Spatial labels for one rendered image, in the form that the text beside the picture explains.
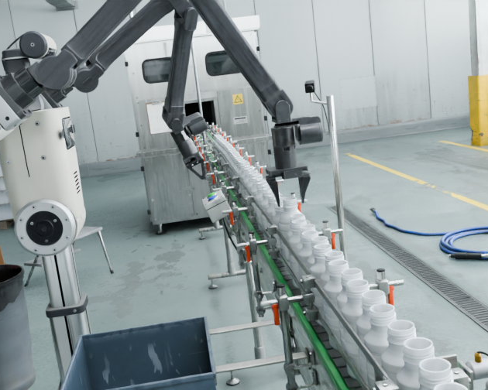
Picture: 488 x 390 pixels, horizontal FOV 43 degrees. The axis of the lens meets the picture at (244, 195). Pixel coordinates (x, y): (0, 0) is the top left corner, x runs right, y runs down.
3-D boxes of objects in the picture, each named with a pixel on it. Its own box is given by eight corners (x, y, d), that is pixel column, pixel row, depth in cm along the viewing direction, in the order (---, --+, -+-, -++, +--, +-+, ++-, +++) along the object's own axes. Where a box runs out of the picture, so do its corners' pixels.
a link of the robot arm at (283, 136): (268, 123, 158) (272, 124, 152) (294, 120, 159) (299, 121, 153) (271, 150, 159) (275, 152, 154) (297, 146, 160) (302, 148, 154)
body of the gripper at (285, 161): (309, 172, 155) (306, 144, 154) (269, 179, 154) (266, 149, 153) (304, 169, 162) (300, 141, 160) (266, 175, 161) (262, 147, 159)
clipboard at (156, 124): (173, 131, 620) (168, 99, 614) (149, 135, 618) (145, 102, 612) (173, 131, 624) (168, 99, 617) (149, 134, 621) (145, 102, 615)
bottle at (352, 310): (384, 382, 101) (376, 288, 98) (347, 383, 102) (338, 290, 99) (381, 364, 107) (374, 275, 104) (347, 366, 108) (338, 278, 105)
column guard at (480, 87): (503, 143, 966) (500, 73, 945) (479, 146, 963) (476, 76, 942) (490, 141, 1005) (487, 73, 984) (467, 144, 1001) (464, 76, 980)
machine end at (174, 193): (281, 218, 649) (259, 15, 609) (149, 237, 636) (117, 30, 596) (259, 193, 805) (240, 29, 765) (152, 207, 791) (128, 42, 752)
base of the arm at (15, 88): (29, 118, 152) (-5, 78, 149) (54, 97, 152) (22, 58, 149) (20, 119, 143) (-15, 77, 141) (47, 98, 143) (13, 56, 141)
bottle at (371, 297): (355, 386, 101) (346, 292, 98) (387, 378, 103) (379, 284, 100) (373, 403, 96) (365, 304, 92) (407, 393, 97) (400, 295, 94)
